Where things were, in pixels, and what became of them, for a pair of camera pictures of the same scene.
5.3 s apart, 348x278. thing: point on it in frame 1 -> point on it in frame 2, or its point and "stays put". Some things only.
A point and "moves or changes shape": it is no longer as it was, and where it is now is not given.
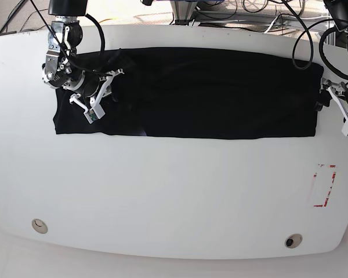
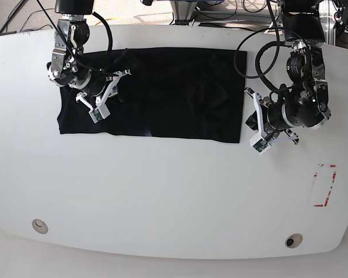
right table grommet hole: (293, 240) stays put
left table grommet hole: (39, 226) stays put
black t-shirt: (220, 93) moves or changes shape
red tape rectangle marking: (330, 187) stays put
